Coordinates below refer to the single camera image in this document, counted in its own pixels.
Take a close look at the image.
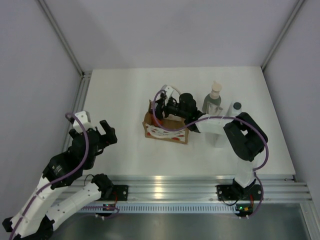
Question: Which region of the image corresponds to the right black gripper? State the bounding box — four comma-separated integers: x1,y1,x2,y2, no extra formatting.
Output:
149,96,188,121

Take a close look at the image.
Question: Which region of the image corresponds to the burlap watermelon canvas bag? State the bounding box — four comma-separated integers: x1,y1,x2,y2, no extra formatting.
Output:
142,100,189,145

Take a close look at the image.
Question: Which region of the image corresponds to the silver refill pouch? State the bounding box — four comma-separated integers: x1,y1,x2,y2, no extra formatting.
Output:
206,102,223,116

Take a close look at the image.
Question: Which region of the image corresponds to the grey pump bottle beige cap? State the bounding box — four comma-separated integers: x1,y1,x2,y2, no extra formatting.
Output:
202,81,222,113

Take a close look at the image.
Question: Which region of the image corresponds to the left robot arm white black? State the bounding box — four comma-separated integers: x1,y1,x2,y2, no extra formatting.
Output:
2,120,118,240

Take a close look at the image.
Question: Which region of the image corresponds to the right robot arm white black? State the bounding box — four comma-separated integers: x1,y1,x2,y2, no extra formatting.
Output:
151,89,269,200

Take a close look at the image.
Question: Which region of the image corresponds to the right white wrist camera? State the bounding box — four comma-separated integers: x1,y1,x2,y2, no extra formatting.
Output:
161,84,176,100

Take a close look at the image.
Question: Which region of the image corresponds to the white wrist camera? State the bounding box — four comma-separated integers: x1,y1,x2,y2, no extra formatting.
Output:
161,84,176,100
72,110,93,134

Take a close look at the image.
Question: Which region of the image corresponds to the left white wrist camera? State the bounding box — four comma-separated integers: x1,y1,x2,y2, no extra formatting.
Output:
72,110,93,134

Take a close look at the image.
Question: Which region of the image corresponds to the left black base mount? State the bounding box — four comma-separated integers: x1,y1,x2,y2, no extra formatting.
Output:
110,185,129,202

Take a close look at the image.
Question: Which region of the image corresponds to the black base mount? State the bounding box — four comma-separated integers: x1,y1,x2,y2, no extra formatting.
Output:
110,185,129,202
216,184,238,201

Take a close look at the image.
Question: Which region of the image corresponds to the white slotted cable duct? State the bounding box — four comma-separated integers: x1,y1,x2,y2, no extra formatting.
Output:
79,203,249,214

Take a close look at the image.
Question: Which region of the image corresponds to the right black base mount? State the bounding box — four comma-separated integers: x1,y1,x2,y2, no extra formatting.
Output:
216,184,238,201

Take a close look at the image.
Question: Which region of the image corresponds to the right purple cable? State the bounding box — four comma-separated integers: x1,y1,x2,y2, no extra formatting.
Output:
152,90,270,215

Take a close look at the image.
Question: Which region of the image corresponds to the left aluminium frame post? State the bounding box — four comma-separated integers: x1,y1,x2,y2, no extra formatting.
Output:
35,0,84,77

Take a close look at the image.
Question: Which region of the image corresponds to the aluminium frame post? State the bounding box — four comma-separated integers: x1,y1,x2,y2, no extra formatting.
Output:
260,0,307,72
35,0,84,77

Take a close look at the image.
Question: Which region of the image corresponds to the aluminium mounting rail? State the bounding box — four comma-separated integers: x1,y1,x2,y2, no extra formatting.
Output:
109,175,312,203

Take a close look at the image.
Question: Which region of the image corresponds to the right aluminium frame post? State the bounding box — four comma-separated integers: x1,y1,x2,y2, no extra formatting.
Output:
260,0,307,72

